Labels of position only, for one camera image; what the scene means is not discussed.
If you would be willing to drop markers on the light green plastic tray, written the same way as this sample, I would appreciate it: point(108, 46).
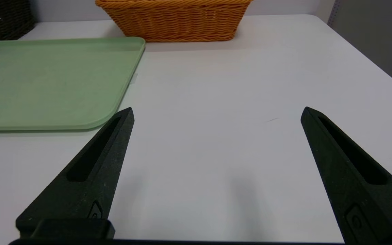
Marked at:
point(46, 81)

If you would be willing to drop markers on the orange wicker basket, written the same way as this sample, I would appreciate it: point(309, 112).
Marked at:
point(175, 20)

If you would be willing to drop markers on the dark brown wicker basket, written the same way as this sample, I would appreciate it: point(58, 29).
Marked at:
point(2, 17)

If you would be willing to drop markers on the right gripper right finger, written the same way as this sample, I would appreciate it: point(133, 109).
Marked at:
point(356, 177)

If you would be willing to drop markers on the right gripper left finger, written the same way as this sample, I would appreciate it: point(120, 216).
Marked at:
point(87, 183)

